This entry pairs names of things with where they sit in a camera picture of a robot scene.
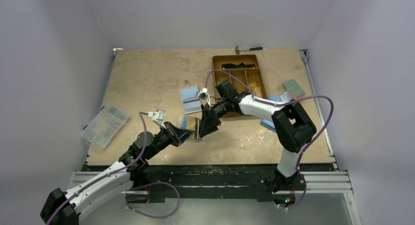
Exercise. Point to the hammer with black handle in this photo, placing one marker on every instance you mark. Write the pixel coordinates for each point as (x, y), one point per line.
(239, 50)

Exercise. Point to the woven wicker tray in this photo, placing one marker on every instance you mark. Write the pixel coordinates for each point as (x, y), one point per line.
(239, 78)

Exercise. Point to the gold cards in tray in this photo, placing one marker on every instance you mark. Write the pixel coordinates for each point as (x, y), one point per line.
(256, 89)

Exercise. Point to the blue card holder front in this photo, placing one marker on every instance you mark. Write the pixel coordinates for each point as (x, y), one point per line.
(268, 124)

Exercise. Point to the clear plastic screw box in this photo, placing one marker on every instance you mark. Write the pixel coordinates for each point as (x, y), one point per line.
(105, 126)

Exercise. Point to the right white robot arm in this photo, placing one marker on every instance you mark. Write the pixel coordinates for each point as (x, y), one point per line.
(293, 126)

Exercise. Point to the green card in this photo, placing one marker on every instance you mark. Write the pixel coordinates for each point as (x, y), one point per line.
(293, 88)

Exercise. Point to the beige snap card holder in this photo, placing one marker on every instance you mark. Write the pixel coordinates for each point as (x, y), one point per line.
(191, 123)

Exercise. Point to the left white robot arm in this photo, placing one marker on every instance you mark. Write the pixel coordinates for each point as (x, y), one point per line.
(72, 206)

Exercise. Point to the open beige card holder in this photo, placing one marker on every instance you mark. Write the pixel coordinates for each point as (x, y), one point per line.
(189, 98)

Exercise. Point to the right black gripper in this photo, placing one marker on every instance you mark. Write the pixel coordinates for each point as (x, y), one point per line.
(211, 116)

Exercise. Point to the black object in tray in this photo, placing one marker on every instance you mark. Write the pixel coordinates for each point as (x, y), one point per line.
(237, 66)

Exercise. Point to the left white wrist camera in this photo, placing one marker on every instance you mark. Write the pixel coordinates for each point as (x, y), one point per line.
(157, 117)

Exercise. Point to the open blue pink card holder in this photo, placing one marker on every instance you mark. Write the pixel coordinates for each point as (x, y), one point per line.
(282, 98)

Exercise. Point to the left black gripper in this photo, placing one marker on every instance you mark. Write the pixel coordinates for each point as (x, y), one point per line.
(172, 135)

